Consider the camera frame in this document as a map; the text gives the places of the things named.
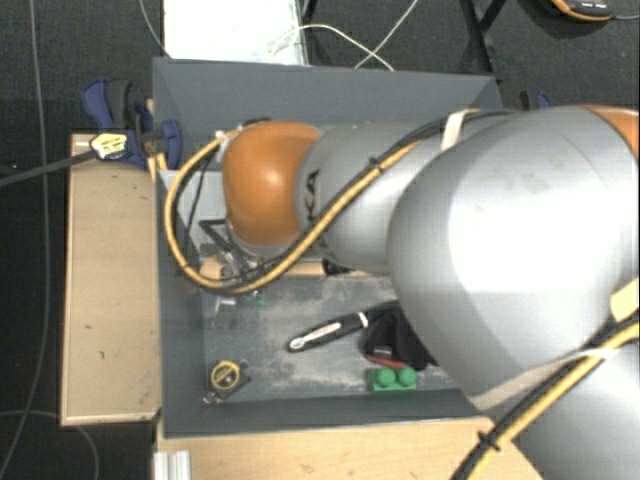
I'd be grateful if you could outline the black and yellow tape measure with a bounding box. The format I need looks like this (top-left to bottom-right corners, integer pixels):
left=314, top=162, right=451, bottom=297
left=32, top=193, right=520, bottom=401
left=201, top=359, right=252, bottom=405

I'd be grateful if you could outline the pale wood flat board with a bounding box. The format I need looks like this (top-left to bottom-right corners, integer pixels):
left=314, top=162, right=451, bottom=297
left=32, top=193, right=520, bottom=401
left=59, top=132, right=164, bottom=427

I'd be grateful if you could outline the grey metal bin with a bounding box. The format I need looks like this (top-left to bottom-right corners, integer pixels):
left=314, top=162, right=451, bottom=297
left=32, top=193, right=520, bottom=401
left=150, top=56, right=504, bottom=440

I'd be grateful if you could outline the black and white pen tool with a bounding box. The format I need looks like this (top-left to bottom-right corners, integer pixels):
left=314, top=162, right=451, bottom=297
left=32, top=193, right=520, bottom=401
left=288, top=311, right=370, bottom=354

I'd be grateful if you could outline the black cloth with red trim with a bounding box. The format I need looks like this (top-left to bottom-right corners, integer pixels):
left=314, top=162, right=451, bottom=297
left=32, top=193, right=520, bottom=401
left=360, top=306, right=439, bottom=372

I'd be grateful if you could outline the pale wood block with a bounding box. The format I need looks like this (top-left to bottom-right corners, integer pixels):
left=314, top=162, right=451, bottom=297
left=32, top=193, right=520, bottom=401
left=198, top=255, right=327, bottom=280

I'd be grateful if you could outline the green toy brick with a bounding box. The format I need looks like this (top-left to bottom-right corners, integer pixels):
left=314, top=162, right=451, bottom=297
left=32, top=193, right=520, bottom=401
left=366, top=365, right=419, bottom=394

